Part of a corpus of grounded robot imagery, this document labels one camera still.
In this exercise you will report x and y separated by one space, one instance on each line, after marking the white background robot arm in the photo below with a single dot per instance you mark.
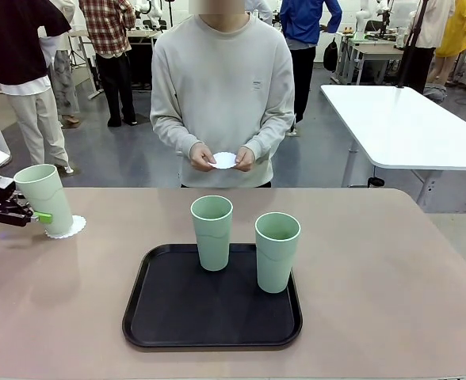
153 12
361 20

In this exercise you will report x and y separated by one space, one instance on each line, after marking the person in white shirt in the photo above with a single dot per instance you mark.
262 10

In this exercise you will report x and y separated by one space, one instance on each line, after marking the person in black shirt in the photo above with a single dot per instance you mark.
15 39

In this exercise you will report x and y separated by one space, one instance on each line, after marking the person in beige sweatshirt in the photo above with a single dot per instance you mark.
221 79

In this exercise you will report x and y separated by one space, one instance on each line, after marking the black stand pole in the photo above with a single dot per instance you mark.
422 17

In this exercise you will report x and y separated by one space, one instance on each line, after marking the person in cream top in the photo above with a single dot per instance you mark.
435 23

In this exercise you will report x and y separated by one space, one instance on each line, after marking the person in red plaid shirt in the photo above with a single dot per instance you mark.
106 23

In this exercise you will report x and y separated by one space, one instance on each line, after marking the person's left hand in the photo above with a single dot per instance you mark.
247 158

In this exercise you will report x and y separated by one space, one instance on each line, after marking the black plastic serving tray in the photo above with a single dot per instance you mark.
201 312

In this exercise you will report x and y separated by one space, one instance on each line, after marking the person in blue jacket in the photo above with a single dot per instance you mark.
302 20

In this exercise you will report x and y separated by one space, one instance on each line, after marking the person's right hand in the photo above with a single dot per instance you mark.
201 156

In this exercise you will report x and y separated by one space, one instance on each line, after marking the person's left forearm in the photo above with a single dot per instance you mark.
272 136

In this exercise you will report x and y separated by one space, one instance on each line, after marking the grey cloth bundle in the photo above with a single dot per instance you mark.
435 93

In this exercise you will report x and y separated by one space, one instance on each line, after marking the person in grey patterned trousers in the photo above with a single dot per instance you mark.
64 79

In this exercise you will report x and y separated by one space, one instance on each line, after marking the grey metal workbench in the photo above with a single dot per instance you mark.
375 53

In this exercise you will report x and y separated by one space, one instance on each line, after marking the pale green plastic cup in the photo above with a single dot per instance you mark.
213 245
46 198
274 269

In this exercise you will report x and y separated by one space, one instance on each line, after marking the black backpack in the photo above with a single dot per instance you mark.
330 57

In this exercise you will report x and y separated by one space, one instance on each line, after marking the white height-adjustable table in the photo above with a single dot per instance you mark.
407 126

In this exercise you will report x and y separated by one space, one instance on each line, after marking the white scalloped paper coaster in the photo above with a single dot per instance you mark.
79 227
223 160

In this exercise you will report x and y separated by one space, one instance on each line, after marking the white background desk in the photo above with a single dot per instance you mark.
138 35

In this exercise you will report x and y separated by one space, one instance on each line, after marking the person in yellow coat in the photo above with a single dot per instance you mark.
459 31

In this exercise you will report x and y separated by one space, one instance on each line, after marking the person's right forearm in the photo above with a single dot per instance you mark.
173 136

